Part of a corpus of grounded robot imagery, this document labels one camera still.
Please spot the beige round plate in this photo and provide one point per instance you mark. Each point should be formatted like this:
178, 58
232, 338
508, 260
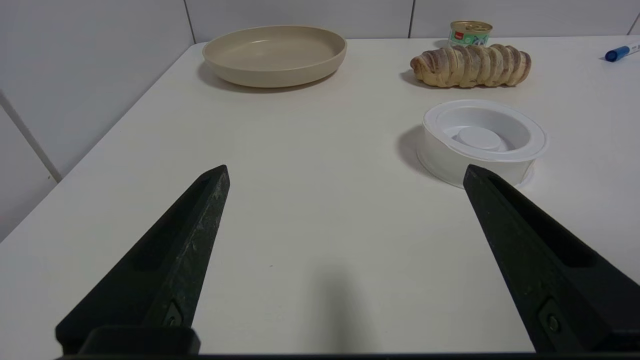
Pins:
274, 56

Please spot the white round plastic lid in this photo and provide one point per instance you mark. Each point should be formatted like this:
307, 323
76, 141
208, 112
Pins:
450, 155

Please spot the braided bread loaf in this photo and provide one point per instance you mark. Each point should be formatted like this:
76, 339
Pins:
470, 66

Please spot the blue-capped white marker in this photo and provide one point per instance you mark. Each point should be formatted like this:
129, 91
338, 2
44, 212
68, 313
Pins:
618, 52

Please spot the small green-label tin can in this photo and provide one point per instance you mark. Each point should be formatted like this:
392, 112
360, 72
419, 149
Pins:
469, 35

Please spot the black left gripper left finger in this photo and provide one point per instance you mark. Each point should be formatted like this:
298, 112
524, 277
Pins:
165, 270

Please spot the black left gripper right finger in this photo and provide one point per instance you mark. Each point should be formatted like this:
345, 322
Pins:
545, 270

